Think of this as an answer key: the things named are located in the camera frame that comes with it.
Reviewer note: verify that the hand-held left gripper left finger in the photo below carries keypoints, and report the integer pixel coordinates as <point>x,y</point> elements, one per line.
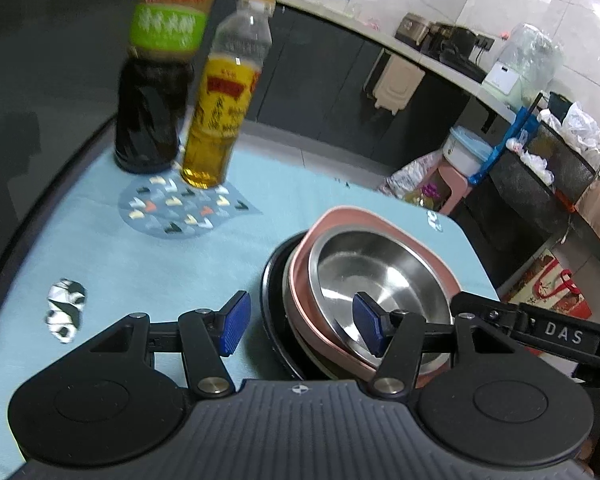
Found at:
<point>235,322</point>

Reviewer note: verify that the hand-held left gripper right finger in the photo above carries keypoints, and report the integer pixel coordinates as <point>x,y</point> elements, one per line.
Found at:
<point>367,320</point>

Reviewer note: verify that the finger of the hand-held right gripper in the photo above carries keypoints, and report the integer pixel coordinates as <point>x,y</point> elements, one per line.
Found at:
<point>565,335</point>

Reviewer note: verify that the black plastic bowl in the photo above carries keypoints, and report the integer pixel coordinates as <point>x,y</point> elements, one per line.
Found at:
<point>272,290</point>

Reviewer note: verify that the stainless steel bowl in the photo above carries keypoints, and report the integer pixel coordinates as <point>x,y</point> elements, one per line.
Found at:
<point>380,265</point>

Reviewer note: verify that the pink bowl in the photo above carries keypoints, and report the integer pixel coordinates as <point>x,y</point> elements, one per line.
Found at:
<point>305,320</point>

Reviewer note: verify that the red paper gift bag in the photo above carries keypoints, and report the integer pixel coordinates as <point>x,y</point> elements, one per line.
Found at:
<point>550,290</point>

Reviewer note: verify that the light blue tablecloth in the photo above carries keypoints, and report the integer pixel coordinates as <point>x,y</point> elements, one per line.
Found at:
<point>130,270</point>

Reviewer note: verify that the black mesh storage rack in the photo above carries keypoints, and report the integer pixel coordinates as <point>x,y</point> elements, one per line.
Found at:
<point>530,210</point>

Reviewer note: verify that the oil jug with purple cap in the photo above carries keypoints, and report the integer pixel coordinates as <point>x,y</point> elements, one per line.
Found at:
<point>427,197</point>

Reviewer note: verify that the patterned round blue coaster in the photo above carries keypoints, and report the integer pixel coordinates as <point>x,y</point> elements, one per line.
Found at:
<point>150,215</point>

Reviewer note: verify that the printed plastic bag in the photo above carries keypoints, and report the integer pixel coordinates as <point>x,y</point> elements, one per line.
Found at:
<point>410,175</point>

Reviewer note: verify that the pink plastic stool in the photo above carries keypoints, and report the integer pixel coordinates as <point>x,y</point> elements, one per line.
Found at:
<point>452,192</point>

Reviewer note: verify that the yellow cooking oil bottle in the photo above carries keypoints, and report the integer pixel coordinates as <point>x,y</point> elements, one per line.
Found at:
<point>210,150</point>

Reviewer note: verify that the small crumpled plastic bags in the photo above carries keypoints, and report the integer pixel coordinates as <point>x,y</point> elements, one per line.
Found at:
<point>535,162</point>

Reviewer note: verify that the white container with blue lid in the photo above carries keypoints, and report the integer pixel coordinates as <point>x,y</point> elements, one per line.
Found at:
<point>465,152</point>

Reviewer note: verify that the white plastic bags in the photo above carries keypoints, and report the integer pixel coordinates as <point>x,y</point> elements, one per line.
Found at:
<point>580,125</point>

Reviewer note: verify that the dark vinegar bottle green label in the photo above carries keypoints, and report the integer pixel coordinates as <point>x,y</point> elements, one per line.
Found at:
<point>150,125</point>

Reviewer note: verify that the beige hanging bin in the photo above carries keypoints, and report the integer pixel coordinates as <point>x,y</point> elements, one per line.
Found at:
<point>395,82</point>

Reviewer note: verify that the white appliance with plastic cover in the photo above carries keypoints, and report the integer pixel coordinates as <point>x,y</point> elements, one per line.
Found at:
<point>525,65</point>

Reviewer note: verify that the black electric grill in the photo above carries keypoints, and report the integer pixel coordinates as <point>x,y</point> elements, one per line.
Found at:
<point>465,65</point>

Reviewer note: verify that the white kitchen countertop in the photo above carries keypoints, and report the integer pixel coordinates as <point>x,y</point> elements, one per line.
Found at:
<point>380,35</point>

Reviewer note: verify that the silver rice cooker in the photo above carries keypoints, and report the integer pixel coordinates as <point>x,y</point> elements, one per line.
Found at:
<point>412,30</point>

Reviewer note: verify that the black countertop appliance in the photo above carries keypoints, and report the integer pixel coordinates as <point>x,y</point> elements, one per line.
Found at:
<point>452,37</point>

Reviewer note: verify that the wall socket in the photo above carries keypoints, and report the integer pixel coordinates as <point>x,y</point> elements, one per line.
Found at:
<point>484,41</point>

